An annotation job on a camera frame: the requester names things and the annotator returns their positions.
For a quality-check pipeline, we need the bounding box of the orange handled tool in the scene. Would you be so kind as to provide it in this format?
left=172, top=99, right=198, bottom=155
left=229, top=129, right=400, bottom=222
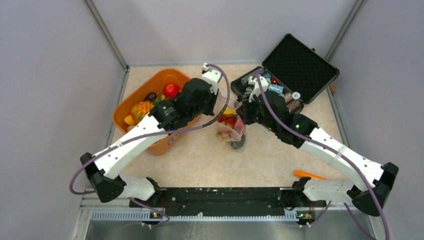
left=293, top=170, right=328, bottom=181

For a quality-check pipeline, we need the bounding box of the black poker chip case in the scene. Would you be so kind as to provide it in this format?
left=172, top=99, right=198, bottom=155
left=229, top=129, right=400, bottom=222
left=231, top=33, right=340, bottom=113

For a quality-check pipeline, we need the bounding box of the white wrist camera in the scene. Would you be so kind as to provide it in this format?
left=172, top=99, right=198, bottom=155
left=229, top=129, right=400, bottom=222
left=201, top=63, right=222, bottom=95
left=243, top=75, right=270, bottom=103

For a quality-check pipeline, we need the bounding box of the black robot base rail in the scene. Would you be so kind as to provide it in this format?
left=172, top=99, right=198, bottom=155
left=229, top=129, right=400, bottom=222
left=142, top=187, right=327, bottom=217

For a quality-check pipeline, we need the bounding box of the toy eggplant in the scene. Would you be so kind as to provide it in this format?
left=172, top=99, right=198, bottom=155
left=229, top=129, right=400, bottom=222
left=143, top=92, right=157, bottom=102

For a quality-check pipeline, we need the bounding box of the orange plastic basket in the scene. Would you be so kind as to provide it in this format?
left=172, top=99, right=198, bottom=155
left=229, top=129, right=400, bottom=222
left=112, top=68, right=191, bottom=156

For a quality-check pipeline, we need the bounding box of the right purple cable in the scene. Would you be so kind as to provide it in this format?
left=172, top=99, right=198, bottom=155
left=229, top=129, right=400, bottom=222
left=255, top=74, right=391, bottom=240

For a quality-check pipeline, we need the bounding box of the purple cable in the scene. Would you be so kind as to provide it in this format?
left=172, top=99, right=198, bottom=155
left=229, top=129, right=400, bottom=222
left=68, top=63, right=231, bottom=228
left=255, top=74, right=391, bottom=240

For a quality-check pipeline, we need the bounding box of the red toy pepper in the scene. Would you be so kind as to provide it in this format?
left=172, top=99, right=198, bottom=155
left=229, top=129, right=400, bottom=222
left=233, top=118, right=246, bottom=136

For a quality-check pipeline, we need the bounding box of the yellow toy banana bunch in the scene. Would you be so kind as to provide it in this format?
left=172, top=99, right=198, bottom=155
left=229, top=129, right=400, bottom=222
left=223, top=108, right=237, bottom=115

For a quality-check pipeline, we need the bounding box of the toy cherry tomato cluster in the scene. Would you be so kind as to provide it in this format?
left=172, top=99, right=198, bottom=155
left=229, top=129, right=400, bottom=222
left=217, top=114, right=238, bottom=129

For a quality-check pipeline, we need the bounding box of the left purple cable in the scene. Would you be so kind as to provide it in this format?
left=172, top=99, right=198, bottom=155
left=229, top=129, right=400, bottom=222
left=68, top=63, right=231, bottom=228

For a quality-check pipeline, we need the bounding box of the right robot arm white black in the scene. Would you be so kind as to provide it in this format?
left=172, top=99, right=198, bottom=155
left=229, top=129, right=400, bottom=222
left=236, top=91, right=399, bottom=217

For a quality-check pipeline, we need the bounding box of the red toy tomato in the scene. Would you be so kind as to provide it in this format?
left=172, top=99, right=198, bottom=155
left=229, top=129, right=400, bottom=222
left=162, top=83, right=180, bottom=98

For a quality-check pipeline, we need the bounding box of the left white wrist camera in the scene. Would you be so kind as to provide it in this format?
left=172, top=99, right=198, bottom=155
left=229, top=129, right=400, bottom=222
left=201, top=63, right=222, bottom=95

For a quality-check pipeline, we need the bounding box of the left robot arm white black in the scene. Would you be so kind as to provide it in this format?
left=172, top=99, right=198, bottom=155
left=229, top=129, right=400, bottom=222
left=79, top=75, right=222, bottom=207

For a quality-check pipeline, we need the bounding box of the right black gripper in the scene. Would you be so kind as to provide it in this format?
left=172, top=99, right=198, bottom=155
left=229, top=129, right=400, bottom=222
left=236, top=91, right=278, bottom=133

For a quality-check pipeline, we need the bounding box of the clear zip top bag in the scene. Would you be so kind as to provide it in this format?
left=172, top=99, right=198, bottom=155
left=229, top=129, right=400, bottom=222
left=212, top=98, right=242, bottom=151

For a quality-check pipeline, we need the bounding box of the toy pineapple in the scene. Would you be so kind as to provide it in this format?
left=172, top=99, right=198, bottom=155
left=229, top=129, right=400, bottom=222
left=130, top=94, right=166, bottom=124

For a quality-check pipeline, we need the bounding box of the small yellow toy fruit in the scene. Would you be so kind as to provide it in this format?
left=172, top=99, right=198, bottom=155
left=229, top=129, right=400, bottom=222
left=124, top=115, right=136, bottom=126

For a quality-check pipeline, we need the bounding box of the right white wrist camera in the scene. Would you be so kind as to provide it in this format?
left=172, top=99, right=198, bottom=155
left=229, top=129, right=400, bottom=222
left=243, top=75, right=270, bottom=103

